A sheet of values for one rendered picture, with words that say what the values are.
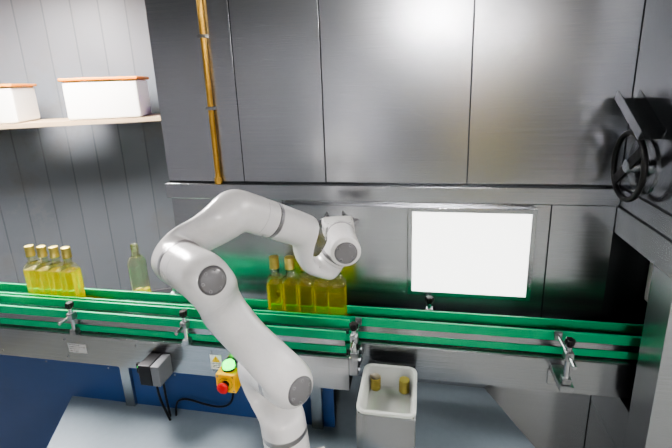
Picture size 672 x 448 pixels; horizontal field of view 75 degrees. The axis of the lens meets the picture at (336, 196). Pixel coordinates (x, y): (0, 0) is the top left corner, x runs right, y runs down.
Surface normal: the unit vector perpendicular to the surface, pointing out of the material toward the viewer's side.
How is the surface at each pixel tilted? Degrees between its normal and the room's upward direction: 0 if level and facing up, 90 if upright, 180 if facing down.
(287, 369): 59
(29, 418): 90
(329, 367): 90
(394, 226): 90
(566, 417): 90
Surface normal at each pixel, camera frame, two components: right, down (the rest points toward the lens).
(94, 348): -0.19, 0.26
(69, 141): 0.24, 0.24
